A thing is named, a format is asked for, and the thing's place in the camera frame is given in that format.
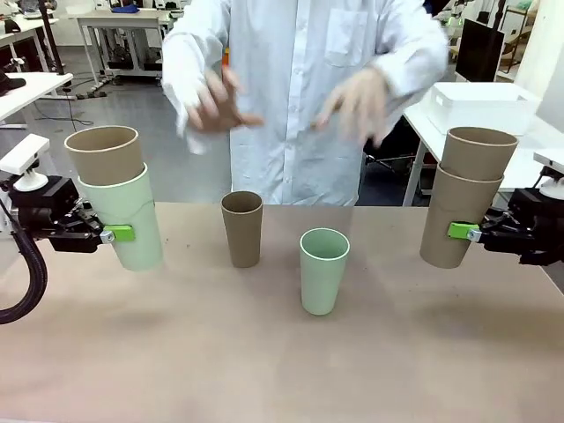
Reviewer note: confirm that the person in white lab coat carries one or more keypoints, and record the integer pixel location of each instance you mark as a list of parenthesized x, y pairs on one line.
[(291, 145)]

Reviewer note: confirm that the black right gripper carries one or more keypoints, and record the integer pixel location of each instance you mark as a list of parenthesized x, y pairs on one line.
[(537, 211)]

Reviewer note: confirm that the black pole stand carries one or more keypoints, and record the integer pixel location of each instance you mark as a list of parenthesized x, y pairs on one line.
[(52, 39)]

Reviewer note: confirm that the black cap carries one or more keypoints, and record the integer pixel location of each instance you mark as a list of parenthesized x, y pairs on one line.
[(9, 83)]

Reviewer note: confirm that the brown plastic cup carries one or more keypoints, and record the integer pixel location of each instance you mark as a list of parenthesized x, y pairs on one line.
[(106, 163), (478, 158), (449, 207), (242, 238)]

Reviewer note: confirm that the wooden chair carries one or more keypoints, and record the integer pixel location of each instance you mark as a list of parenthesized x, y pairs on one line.
[(520, 39)]

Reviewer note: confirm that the person's left hand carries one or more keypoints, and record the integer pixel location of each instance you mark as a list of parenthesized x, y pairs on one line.
[(357, 101)]

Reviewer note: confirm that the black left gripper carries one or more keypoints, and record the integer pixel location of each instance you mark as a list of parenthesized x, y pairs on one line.
[(44, 207)]

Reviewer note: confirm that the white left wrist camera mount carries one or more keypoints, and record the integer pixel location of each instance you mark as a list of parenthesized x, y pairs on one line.
[(24, 152)]

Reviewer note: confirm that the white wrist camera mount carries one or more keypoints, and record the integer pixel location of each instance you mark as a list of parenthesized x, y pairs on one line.
[(24, 152), (551, 158)]

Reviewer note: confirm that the white table with black cap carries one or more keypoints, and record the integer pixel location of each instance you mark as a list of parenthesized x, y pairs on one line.
[(39, 88)]

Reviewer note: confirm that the light green plastic cup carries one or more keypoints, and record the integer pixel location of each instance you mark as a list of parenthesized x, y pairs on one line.
[(132, 207), (324, 282)]

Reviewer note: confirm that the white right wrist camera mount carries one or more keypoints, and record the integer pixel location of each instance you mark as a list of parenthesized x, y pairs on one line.
[(551, 158)]

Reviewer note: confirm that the person's left forearm white sleeve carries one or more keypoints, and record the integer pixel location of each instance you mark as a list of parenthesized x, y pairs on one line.
[(418, 66)]

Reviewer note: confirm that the white plastic basket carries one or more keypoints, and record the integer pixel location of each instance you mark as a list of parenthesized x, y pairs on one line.
[(480, 106)]

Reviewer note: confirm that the person's right hand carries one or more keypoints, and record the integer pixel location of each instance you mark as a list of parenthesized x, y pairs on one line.
[(216, 110)]

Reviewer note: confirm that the white lab desk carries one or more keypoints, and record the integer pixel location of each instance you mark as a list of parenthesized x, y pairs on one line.
[(26, 26)]

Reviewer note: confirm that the white side table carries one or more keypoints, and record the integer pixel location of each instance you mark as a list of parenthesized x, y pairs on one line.
[(418, 128)]

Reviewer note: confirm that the floor power strip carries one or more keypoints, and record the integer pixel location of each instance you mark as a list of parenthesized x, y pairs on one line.
[(90, 94)]

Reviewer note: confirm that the black computer monitor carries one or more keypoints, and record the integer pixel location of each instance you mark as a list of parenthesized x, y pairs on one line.
[(480, 53)]

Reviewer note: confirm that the white background desk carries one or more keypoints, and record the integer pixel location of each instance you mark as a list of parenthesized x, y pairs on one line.
[(119, 20)]

